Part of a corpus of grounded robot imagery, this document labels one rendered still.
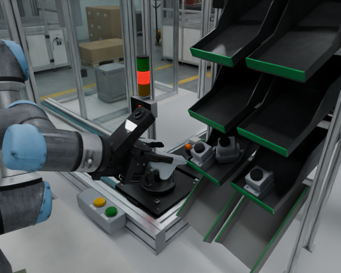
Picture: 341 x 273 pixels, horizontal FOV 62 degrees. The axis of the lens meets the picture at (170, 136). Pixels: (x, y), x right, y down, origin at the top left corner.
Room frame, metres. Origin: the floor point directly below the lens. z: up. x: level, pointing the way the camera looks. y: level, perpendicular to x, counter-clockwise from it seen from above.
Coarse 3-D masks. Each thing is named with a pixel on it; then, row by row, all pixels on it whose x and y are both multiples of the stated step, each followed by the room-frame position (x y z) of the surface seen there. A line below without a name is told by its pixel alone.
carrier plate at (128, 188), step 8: (176, 176) 0.94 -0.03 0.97; (184, 176) 0.94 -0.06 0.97; (120, 184) 0.88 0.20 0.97; (176, 184) 0.88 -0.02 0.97; (184, 184) 0.88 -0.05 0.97; (192, 184) 0.88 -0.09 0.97; (128, 192) 0.83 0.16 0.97; (136, 192) 0.83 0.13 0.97; (144, 192) 0.83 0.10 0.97; (176, 192) 0.83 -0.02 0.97; (184, 192) 0.83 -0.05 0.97; (136, 200) 0.79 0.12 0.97; (144, 200) 0.79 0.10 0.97; (152, 200) 0.79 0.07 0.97; (160, 200) 0.79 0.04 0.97; (168, 200) 0.79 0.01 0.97; (176, 200) 0.79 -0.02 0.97; (144, 208) 0.77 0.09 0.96; (152, 208) 0.75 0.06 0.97; (160, 208) 0.75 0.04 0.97; (168, 208) 0.76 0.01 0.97
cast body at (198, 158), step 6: (198, 144) 0.68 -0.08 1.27; (204, 144) 0.68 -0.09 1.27; (192, 150) 0.68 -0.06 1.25; (198, 150) 0.66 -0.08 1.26; (204, 150) 0.66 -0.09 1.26; (210, 150) 0.67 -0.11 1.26; (198, 156) 0.65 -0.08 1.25; (204, 156) 0.65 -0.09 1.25; (210, 156) 0.67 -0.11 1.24; (192, 162) 0.67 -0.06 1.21; (198, 162) 0.66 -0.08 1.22; (204, 162) 0.66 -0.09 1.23; (210, 162) 0.67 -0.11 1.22; (204, 168) 0.66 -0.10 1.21
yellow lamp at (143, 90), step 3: (138, 84) 1.09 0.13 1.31; (141, 84) 1.08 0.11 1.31; (144, 84) 1.08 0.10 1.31; (147, 84) 1.08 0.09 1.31; (138, 87) 1.09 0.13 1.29; (141, 87) 1.08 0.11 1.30; (144, 87) 1.08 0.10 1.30; (147, 87) 1.08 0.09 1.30; (138, 90) 1.09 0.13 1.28; (141, 90) 1.08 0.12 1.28; (144, 90) 1.08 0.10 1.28; (147, 90) 1.08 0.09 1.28; (138, 93) 1.10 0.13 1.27; (141, 93) 1.08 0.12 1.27; (144, 93) 1.08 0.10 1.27; (147, 93) 1.08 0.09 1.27
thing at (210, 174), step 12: (240, 120) 0.81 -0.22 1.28; (216, 132) 0.76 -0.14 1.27; (228, 132) 0.77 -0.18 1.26; (216, 144) 0.74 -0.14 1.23; (240, 144) 0.71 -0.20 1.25; (252, 144) 0.67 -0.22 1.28; (192, 156) 0.70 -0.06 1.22; (216, 168) 0.66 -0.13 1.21; (228, 168) 0.64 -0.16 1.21; (216, 180) 0.60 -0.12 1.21
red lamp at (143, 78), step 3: (138, 72) 1.09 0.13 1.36; (141, 72) 1.08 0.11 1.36; (144, 72) 1.08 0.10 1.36; (147, 72) 1.09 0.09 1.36; (138, 75) 1.09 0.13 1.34; (141, 75) 1.08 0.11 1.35; (144, 75) 1.08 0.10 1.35; (147, 75) 1.08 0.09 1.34; (138, 78) 1.09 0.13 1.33; (141, 78) 1.08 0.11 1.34; (144, 78) 1.08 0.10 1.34; (147, 78) 1.08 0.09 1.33; (138, 81) 1.09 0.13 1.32; (141, 81) 1.08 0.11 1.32; (144, 81) 1.08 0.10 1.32; (147, 81) 1.08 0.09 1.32
